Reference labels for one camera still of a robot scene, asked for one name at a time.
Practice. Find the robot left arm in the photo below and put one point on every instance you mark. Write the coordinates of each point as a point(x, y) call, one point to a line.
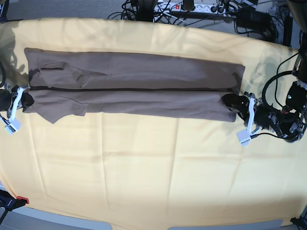
point(289, 123)

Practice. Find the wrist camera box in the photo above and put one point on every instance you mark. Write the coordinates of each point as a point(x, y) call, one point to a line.
point(12, 126)
point(244, 137)

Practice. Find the blue clamp with red tip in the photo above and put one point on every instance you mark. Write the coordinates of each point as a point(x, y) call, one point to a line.
point(10, 203)

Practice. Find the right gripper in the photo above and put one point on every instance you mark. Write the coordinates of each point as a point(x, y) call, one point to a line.
point(7, 98)

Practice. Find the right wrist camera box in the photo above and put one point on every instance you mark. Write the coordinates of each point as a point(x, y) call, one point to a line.
point(12, 126)

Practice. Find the black clamp at right corner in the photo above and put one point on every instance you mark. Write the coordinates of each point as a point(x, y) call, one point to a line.
point(300, 222)

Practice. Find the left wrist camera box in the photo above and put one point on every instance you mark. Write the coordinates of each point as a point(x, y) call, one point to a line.
point(244, 137)

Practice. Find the brown T-shirt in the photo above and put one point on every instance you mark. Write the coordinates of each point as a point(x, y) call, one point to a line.
point(77, 83)

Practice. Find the black table leg post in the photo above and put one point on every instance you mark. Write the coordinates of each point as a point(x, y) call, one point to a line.
point(287, 30)

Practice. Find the black center stand post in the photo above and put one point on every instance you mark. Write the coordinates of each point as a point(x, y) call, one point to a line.
point(146, 10)

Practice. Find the black power adapter box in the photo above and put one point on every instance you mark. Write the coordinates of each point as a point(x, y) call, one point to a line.
point(248, 17)

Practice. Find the yellow table cloth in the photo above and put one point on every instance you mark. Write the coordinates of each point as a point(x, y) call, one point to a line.
point(146, 172)

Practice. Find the white power strip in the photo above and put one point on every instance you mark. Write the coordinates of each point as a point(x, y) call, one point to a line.
point(199, 9)

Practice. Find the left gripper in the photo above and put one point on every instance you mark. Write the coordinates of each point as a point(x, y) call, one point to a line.
point(264, 118)

